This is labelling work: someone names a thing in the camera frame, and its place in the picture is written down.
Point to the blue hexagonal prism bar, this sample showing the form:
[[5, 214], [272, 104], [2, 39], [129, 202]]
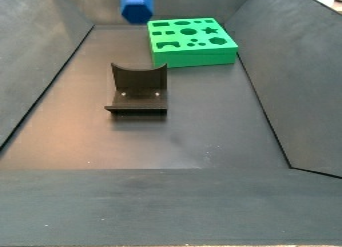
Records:
[[137, 11]]

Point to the black curved cradle stand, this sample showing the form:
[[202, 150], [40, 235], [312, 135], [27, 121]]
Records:
[[141, 89]]

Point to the green shape sorter block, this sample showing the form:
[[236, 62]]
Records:
[[190, 42]]

